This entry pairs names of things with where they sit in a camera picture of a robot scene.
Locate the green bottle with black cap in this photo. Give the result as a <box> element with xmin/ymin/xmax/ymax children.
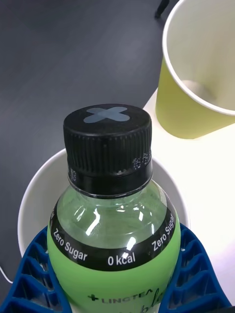
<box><xmin>46</xmin><ymin>104</ymin><xmax>182</xmax><ymax>313</ymax></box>

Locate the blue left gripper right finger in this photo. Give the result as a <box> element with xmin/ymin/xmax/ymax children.
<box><xmin>159</xmin><ymin>223</ymin><xmax>234</xmax><ymax>313</ymax></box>

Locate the yellow-green plastic waste bin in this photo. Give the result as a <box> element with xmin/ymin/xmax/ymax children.
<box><xmin>155</xmin><ymin>0</ymin><xmax>235</xmax><ymax>140</ymax></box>

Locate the grey plastic waste bin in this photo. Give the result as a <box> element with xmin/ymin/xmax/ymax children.
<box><xmin>17</xmin><ymin>147</ymin><xmax>189</xmax><ymax>261</ymax></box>

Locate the white floor cable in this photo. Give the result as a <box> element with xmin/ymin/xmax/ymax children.
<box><xmin>0</xmin><ymin>265</ymin><xmax>14</xmax><ymax>285</ymax></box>

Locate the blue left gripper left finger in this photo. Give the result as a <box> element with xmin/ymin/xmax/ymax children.
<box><xmin>1</xmin><ymin>226</ymin><xmax>73</xmax><ymax>313</ymax></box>

